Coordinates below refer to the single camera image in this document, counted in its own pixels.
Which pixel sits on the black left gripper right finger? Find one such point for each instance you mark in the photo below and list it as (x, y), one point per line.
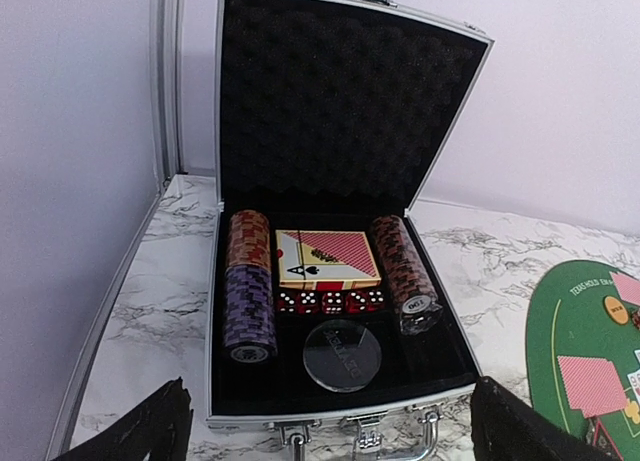
(506, 428)

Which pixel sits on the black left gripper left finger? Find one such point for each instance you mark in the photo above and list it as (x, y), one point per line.
(156, 429)

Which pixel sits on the triangular all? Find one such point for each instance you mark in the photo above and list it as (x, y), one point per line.
(598, 437)

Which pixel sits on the dealt card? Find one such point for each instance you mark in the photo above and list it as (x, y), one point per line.
(592, 385)
(628, 288)

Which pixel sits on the face up hearts card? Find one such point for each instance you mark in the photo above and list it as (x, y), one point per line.
(634, 380)

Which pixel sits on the orange big blind button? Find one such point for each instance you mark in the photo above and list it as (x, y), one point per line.
(616, 310)

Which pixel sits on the red chips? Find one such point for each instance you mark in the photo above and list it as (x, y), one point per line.
(636, 319)

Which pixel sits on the chip row in case left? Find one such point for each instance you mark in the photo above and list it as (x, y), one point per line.
(249, 332)

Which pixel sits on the chip row in case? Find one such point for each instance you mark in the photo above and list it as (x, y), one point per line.
(413, 293)
(249, 332)

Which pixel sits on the chip row in case right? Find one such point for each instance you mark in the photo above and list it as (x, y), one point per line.
(413, 293)

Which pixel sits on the red dice in case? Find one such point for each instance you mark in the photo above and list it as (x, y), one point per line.
(331, 303)

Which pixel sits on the boxed card deck in case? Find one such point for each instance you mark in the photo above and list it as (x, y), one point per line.
(316, 260)

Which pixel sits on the aluminium poker case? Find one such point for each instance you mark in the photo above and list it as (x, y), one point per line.
(327, 115)

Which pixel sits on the aluminium frame post left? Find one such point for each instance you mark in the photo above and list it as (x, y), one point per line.
(165, 31)

